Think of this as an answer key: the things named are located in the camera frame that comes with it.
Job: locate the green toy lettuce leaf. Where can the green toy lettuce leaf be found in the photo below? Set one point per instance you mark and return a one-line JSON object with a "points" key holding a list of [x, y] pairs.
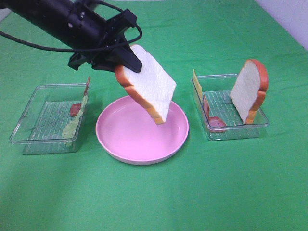
{"points": [[71, 128]]}

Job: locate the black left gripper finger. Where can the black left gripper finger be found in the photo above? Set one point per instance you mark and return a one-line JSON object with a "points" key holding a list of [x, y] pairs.
{"points": [[123, 55]]}

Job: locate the toy bacon strip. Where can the toy bacon strip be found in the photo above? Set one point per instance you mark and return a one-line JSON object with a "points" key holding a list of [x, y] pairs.
{"points": [[75, 108], [213, 121]]}

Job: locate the clear right plastic container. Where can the clear right plastic container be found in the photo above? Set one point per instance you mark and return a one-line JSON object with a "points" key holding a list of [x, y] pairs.
{"points": [[217, 89]]}

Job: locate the yellow toy cheese slice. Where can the yellow toy cheese slice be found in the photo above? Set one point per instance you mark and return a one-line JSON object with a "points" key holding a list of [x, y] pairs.
{"points": [[197, 85]]}

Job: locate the clear left plastic container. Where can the clear left plastic container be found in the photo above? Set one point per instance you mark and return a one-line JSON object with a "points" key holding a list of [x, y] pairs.
{"points": [[39, 128]]}

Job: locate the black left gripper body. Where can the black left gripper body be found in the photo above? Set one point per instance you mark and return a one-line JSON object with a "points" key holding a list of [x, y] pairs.
{"points": [[89, 34]]}

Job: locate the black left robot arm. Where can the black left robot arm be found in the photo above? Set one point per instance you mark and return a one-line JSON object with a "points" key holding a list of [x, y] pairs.
{"points": [[45, 14]]}

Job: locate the pink round plate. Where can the pink round plate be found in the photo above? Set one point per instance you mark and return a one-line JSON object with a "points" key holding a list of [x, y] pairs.
{"points": [[127, 132]]}

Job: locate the green tablecloth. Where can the green tablecloth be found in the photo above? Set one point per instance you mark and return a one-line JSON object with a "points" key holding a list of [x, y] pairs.
{"points": [[237, 185]]}

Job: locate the clear plastic container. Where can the clear plastic container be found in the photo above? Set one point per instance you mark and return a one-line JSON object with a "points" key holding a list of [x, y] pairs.
{"points": [[39, 128], [217, 89]]}

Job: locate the toy bread slice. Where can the toy bread slice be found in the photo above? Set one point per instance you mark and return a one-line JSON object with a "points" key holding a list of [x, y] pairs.
{"points": [[249, 90], [152, 88]]}

